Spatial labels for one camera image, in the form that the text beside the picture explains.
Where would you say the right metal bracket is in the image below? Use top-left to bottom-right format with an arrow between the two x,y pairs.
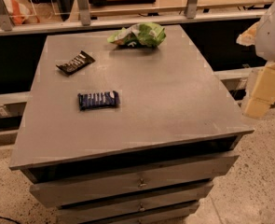
184,0 -> 198,19

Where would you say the blue rxbar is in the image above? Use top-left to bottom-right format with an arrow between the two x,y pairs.
77,91 -> 120,111

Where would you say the grey drawer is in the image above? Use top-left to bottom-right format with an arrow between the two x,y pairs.
58,181 -> 213,224
89,202 -> 199,224
30,151 -> 239,207

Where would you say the orange white bag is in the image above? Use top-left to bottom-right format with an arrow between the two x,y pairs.
4,0 -> 40,25

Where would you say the clear acrylic box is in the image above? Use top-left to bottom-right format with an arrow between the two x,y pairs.
28,0 -> 79,23

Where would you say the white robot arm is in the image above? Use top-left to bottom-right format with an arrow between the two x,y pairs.
237,1 -> 275,118

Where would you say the lower grey drawer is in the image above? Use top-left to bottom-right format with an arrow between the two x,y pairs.
89,202 -> 199,224

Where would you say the middle grey drawer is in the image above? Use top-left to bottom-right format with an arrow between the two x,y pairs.
58,181 -> 213,224

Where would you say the upper grey drawer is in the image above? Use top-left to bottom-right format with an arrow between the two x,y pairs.
30,151 -> 239,207

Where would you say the black floor cable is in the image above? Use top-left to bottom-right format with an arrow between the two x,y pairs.
0,214 -> 22,224

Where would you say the long metal rail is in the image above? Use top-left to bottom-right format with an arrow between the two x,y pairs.
0,9 -> 266,36

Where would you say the green chip bag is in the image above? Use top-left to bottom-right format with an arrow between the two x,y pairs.
107,22 -> 166,48

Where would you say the grey drawer cabinet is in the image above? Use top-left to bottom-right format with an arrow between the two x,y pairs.
8,24 -> 255,224

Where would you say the black chocolate rxbar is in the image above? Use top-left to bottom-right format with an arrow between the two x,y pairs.
58,50 -> 95,76

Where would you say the middle metal bracket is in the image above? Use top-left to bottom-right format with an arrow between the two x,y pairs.
77,0 -> 90,26

